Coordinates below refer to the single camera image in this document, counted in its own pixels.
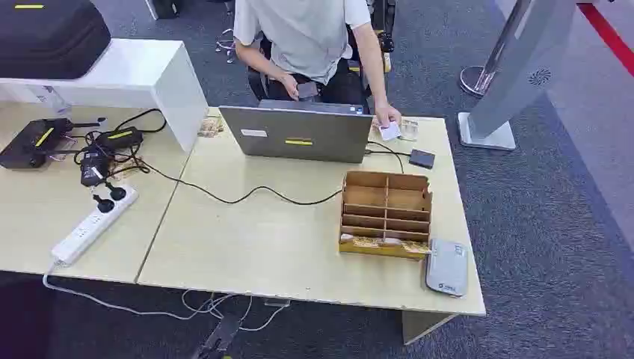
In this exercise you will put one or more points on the grey laptop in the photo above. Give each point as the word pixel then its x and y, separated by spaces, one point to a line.
pixel 297 134

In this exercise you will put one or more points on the wooden card box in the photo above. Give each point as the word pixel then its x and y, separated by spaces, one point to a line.
pixel 385 210

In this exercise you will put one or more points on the patterned card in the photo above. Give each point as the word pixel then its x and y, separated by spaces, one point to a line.
pixel 367 242
pixel 408 245

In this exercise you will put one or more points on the white card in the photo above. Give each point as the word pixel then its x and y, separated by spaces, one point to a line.
pixel 390 132

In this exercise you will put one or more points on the dark phone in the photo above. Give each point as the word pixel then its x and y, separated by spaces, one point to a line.
pixel 307 90

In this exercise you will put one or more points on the person's left hand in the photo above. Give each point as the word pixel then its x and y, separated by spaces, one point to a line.
pixel 387 114

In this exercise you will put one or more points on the person's hand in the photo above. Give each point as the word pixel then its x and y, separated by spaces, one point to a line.
pixel 387 114
pixel 290 85

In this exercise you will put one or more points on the person's right hand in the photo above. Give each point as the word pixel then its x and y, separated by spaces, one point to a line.
pixel 290 85

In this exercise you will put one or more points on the clear plastic card case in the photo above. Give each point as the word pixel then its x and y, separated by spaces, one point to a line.
pixel 409 130

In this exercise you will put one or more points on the small black box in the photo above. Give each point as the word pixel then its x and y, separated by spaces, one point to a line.
pixel 422 159

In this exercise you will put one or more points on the person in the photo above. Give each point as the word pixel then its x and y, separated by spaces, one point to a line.
pixel 307 34

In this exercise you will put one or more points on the grey card reader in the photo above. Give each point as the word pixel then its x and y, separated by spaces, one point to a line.
pixel 447 267

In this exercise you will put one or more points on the pale desk leg panel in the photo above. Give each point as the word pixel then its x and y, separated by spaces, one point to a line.
pixel 421 324

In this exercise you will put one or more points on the robot's black leg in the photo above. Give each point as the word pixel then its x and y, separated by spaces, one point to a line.
pixel 218 339

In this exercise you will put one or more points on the black plug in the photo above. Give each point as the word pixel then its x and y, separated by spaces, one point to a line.
pixel 117 191
pixel 104 204

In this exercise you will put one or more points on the black adapter with yellow tape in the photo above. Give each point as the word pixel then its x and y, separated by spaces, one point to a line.
pixel 120 138

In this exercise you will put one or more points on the white desk riser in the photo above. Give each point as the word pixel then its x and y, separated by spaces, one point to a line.
pixel 133 74

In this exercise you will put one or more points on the black power adapter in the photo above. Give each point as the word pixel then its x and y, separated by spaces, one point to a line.
pixel 94 167

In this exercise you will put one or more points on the white power strip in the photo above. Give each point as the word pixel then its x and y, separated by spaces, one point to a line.
pixel 91 228

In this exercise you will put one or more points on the grey kiosk stand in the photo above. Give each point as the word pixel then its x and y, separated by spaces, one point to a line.
pixel 520 64

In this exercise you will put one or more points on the clear plastic bag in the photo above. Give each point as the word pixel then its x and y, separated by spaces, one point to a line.
pixel 49 99

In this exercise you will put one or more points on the black router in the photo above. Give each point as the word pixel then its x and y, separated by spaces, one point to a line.
pixel 29 144

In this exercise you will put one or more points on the black carry case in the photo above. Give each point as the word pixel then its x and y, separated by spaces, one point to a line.
pixel 49 39

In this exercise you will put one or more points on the red barrier belt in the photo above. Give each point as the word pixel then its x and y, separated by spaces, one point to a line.
pixel 608 35

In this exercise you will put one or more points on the chrome stanchion post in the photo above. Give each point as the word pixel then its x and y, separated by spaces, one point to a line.
pixel 474 80

